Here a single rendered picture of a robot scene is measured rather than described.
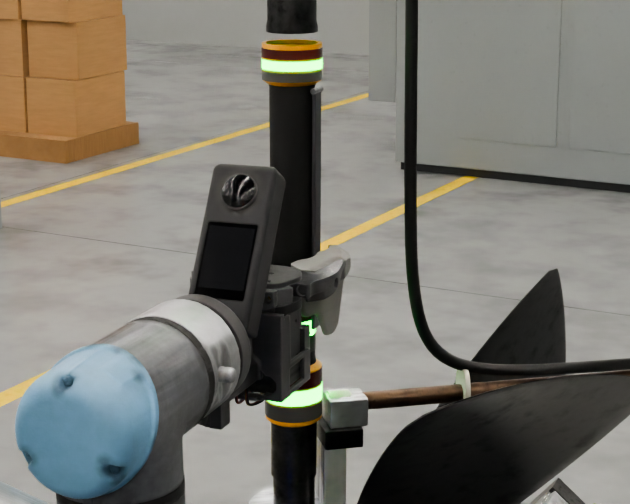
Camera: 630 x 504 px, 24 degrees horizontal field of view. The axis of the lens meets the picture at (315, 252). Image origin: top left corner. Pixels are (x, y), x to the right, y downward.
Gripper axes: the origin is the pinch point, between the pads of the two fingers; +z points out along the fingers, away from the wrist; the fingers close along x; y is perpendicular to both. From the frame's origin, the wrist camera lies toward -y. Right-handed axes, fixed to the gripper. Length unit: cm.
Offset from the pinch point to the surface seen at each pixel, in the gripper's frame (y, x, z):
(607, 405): 10.2, 22.6, 1.8
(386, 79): 136, -336, 991
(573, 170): 143, -129, 724
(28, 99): 116, -475, 693
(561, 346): 17.3, 12.2, 34.7
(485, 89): 99, -184, 729
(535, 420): 10.7, 18.2, -1.8
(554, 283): 9.2, 12.6, 28.4
